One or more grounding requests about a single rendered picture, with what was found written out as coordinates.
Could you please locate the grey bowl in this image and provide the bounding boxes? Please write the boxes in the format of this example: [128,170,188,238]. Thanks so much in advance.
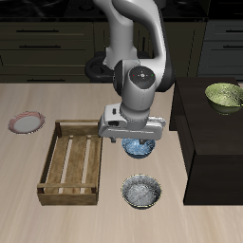
[121,173,162,211]

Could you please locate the wooden slat tray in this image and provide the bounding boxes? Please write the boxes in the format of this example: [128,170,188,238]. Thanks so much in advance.
[36,119,103,207]

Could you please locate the dark wooden cabinet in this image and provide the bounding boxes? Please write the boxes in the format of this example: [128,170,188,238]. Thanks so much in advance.
[168,76,243,206]

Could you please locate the blue bowl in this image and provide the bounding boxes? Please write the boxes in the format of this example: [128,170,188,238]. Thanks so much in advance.
[121,138,157,159]

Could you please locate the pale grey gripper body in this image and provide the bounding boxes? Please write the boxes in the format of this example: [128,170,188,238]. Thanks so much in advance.
[97,114,167,141]

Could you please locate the red-rimmed white plate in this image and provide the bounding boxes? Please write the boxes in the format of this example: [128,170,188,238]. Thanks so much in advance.
[8,110,47,135]

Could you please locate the dark kitchen cupboards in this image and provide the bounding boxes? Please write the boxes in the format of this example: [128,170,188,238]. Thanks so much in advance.
[0,0,243,84]

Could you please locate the green bowl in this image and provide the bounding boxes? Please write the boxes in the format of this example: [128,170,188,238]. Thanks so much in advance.
[204,82,243,116]

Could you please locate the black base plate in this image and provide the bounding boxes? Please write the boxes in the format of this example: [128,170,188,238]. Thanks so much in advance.
[84,50,153,84]

